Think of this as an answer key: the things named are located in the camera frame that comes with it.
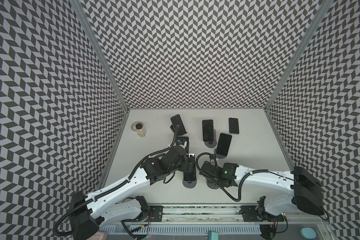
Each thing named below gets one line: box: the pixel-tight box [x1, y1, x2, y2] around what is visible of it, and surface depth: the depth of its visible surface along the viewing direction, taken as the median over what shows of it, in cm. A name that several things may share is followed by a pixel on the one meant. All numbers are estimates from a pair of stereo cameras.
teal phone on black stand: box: [170, 114, 188, 136], surface depth 100 cm
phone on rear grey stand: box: [202, 119, 214, 142], surface depth 93 cm
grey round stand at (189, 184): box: [182, 178, 197, 189], surface depth 84 cm
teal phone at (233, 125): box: [228, 118, 240, 134], surface depth 107 cm
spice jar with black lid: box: [131, 121, 147, 138], surface depth 101 cm
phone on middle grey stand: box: [216, 132, 233, 156], surface depth 88 cm
